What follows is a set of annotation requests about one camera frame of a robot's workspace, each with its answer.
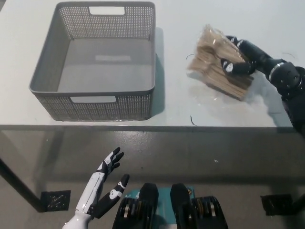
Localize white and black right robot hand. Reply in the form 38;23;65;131
220;35;287;80

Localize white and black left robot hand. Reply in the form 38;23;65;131
75;147;130;219

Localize clear bag of wooden cutlery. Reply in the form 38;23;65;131
186;23;256;102

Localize black table foot plate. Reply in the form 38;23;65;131
260;194;294;217
40;189;72;212

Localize black table leg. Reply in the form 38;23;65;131
292;196;305;211
0;156;46;213

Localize grey perforated plastic basket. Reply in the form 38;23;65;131
29;1;157;122

